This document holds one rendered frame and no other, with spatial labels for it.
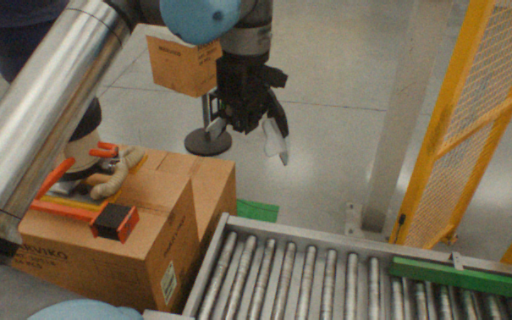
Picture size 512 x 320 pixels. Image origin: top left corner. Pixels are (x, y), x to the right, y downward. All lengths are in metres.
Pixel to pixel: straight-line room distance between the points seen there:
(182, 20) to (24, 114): 0.18
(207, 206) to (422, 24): 1.27
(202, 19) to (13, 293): 0.30
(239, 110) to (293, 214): 2.08
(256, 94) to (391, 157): 1.67
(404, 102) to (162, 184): 1.21
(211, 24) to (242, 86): 0.18
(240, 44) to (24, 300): 0.39
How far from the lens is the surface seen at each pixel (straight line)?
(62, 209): 1.10
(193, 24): 0.43
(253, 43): 0.56
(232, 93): 0.59
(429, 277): 1.75
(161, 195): 1.42
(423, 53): 1.93
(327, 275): 1.68
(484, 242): 2.86
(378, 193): 2.38
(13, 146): 0.42
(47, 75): 0.44
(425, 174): 1.59
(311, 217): 2.63
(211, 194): 1.98
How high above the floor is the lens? 1.90
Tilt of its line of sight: 39 degrees down
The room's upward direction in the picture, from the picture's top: straight up
